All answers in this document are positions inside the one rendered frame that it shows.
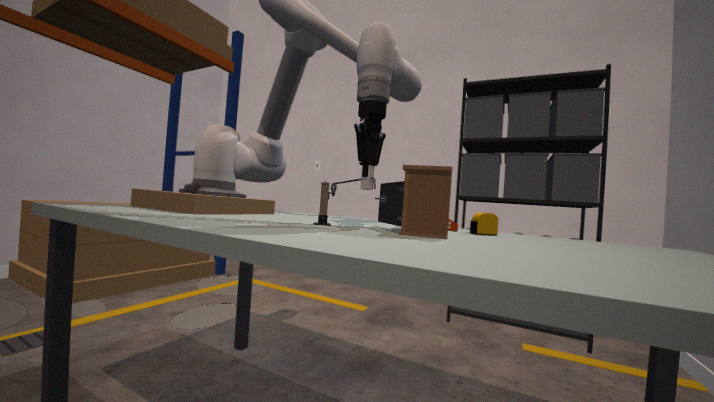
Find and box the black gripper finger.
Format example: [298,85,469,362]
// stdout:
[354,119,376,190]
[370,125,386,190]

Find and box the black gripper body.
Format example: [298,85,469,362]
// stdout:
[358,100,386,136]

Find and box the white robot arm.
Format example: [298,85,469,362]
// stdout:
[179,0,422,198]

